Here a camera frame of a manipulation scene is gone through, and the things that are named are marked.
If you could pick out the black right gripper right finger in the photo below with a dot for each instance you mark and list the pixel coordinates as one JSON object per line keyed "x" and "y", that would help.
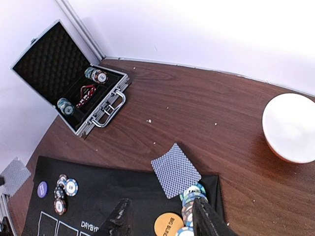
{"x": 206, "y": 222}

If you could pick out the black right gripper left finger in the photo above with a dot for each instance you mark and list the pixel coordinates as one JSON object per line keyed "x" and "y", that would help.
{"x": 120, "y": 220}

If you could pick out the poker chip pile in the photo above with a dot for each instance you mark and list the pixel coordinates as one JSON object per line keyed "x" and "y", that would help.
{"x": 65, "y": 187}
{"x": 196, "y": 191}

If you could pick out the orange big blind button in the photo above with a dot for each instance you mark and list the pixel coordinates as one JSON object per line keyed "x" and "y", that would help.
{"x": 167, "y": 224}

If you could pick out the blue patterned playing card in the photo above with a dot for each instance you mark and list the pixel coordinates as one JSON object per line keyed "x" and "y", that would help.
{"x": 175, "y": 172}
{"x": 15, "y": 175}

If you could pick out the purple small blind button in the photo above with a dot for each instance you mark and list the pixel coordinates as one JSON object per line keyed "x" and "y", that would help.
{"x": 42, "y": 189}

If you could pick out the poker chip row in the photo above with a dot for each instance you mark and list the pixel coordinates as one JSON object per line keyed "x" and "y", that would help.
{"x": 65, "y": 107}
{"x": 96, "y": 75}

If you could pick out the black poker play mat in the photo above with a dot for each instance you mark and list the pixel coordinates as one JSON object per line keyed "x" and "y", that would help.
{"x": 99, "y": 191}

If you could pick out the white and red bowl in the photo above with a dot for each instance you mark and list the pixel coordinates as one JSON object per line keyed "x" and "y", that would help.
{"x": 288, "y": 123}

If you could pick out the red translucent die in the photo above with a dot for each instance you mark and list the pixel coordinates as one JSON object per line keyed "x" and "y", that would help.
{"x": 83, "y": 101}

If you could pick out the black all-in triangle plaque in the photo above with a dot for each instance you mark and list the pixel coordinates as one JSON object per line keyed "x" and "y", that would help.
{"x": 87, "y": 90}

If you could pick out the aluminium poker chip case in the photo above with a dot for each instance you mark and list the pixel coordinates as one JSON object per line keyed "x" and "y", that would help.
{"x": 53, "y": 65}

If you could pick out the left aluminium frame post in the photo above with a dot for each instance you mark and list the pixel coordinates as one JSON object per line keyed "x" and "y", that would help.
{"x": 78, "y": 24}

